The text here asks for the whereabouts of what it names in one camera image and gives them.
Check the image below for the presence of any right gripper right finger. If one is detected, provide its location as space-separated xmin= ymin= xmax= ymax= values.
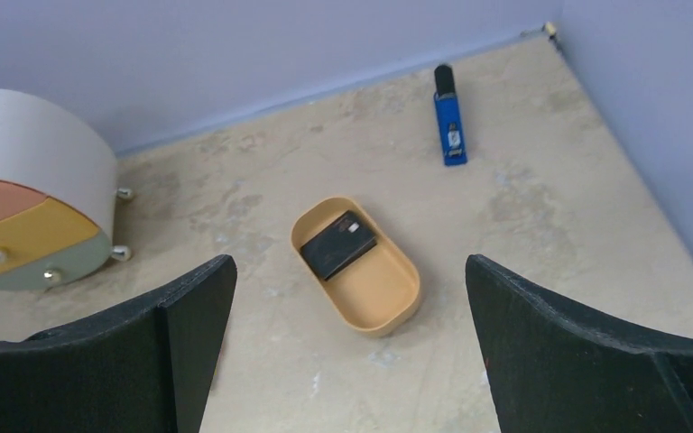
xmin=466 ymin=254 xmax=693 ymax=432

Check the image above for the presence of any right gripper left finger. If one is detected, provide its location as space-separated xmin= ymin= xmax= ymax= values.
xmin=0 ymin=255 xmax=237 ymax=432

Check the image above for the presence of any tan oval tray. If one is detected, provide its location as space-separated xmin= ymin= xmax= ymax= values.
xmin=291 ymin=196 xmax=421 ymax=337

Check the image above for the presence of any round mini drawer cabinet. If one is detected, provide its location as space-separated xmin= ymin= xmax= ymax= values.
xmin=0 ymin=89 xmax=134 ymax=290

